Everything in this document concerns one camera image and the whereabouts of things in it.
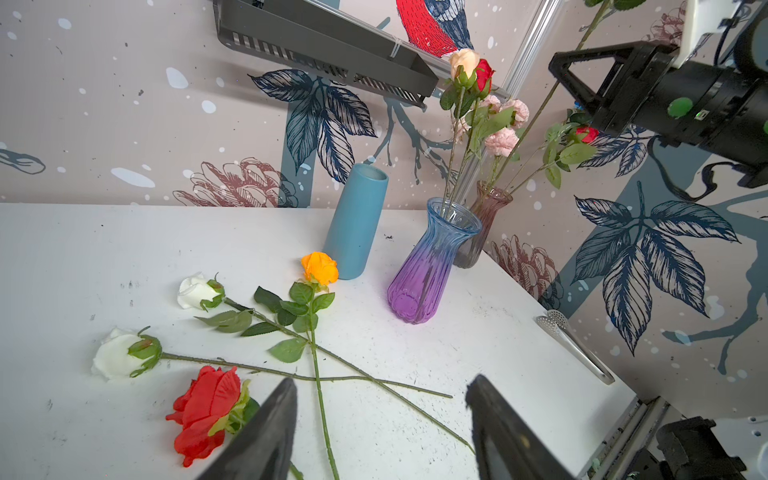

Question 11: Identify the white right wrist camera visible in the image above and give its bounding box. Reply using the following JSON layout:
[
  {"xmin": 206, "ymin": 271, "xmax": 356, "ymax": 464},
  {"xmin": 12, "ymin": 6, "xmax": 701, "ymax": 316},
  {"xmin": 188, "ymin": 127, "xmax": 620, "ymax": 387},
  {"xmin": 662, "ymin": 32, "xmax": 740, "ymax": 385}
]
[{"xmin": 670, "ymin": 0, "xmax": 742, "ymax": 69}]

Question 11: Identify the dark red carnation stem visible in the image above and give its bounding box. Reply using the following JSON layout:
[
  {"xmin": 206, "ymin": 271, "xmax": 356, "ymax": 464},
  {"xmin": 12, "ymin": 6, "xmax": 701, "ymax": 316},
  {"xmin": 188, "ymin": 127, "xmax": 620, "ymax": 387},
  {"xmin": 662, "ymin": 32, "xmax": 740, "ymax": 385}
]
[{"xmin": 166, "ymin": 366, "xmax": 266, "ymax": 468}]

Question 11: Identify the white artificial rose bunch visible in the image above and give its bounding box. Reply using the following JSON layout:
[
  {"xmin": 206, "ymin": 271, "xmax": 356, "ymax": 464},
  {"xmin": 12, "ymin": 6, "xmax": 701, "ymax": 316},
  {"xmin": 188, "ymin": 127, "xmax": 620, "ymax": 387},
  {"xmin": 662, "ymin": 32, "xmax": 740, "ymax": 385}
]
[{"xmin": 177, "ymin": 275, "xmax": 472, "ymax": 450}]

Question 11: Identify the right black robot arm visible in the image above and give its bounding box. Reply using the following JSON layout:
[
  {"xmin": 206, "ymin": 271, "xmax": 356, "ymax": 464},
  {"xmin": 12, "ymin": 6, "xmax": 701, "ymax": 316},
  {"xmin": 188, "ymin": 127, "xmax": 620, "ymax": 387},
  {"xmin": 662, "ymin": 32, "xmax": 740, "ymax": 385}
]
[{"xmin": 549, "ymin": 1, "xmax": 767, "ymax": 189}]

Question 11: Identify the red artificial rose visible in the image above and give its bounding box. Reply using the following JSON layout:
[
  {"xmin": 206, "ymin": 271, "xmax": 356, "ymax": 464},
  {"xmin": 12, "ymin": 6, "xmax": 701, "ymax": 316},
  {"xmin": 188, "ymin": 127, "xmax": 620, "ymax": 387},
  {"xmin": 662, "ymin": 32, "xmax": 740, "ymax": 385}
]
[{"xmin": 505, "ymin": 122, "xmax": 598, "ymax": 195}]

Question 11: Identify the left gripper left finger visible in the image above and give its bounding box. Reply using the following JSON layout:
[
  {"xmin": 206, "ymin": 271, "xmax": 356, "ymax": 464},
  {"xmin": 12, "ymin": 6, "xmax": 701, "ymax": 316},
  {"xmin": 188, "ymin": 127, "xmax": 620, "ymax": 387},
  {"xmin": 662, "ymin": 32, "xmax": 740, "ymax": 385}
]
[{"xmin": 198, "ymin": 379, "xmax": 298, "ymax": 480}]

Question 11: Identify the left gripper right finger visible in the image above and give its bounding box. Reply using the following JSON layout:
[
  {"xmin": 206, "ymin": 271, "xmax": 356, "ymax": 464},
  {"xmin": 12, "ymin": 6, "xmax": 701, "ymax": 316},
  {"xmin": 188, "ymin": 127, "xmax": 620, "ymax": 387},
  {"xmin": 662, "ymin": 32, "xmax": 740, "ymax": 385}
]
[{"xmin": 465, "ymin": 375, "xmax": 573, "ymax": 480}]

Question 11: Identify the black hanging basket shelf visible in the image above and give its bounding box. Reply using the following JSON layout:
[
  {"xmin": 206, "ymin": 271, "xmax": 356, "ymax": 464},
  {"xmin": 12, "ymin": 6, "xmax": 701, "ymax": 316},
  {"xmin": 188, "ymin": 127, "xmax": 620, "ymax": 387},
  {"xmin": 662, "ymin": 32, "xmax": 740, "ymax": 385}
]
[{"xmin": 213, "ymin": 0, "xmax": 439, "ymax": 107}]

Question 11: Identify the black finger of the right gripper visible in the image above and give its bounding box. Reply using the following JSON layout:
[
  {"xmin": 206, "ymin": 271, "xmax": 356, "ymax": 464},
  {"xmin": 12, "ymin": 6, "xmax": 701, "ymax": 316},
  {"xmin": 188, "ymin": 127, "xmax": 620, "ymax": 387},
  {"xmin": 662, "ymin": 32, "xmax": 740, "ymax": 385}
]
[{"xmin": 549, "ymin": 43, "xmax": 633, "ymax": 111}]

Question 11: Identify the pink grey glass vase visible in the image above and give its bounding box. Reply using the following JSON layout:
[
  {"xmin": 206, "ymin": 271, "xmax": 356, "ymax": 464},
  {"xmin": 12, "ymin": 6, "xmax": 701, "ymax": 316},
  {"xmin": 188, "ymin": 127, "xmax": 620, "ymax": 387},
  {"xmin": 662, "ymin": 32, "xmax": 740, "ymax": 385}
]
[{"xmin": 454, "ymin": 180, "xmax": 513, "ymax": 269}]

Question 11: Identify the orange artificial rose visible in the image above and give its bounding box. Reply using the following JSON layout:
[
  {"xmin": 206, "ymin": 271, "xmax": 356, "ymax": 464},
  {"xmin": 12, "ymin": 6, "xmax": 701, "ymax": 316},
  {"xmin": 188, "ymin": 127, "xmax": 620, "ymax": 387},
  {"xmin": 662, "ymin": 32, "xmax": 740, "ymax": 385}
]
[{"xmin": 280, "ymin": 252, "xmax": 340, "ymax": 480}]

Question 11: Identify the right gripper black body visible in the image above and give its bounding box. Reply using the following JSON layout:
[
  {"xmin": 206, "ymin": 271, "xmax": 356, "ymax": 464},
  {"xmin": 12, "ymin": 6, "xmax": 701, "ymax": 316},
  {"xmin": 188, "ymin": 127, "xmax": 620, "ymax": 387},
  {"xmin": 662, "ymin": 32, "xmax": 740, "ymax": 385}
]
[{"xmin": 591, "ymin": 41, "xmax": 678, "ymax": 135}]

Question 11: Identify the blue purple glass vase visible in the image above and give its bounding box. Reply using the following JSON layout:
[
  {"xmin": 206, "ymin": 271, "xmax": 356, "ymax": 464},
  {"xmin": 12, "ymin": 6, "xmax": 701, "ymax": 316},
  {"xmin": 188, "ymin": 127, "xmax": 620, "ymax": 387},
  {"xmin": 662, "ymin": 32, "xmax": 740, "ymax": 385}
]
[{"xmin": 387, "ymin": 197, "xmax": 481, "ymax": 324}]

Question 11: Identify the teal ceramic vase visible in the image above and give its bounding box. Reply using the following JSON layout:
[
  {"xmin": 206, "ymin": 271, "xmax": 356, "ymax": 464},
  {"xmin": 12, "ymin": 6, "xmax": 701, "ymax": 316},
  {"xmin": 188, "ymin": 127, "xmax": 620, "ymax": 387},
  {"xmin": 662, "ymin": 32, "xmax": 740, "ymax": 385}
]
[{"xmin": 323, "ymin": 164, "xmax": 389, "ymax": 280}]

